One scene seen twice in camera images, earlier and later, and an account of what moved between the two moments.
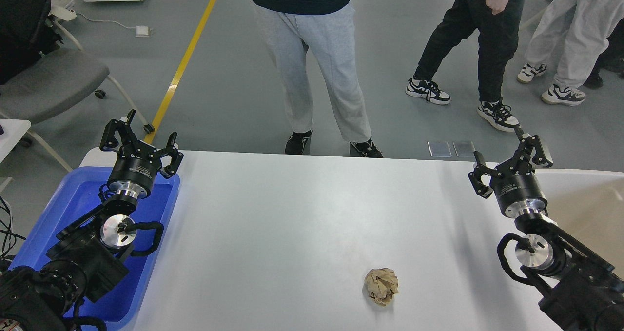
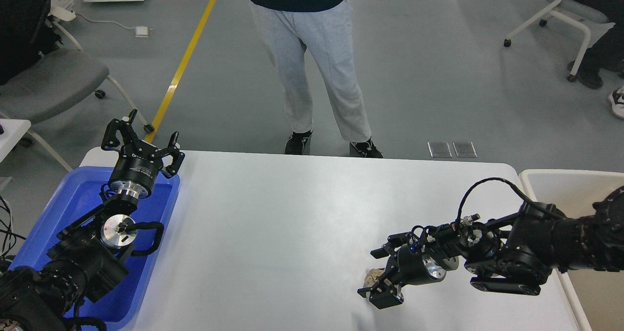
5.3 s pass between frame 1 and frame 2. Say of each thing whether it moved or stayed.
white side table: stayed
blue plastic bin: stayed
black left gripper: stayed
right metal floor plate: stayed
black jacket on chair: stayed
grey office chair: stayed
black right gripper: moved
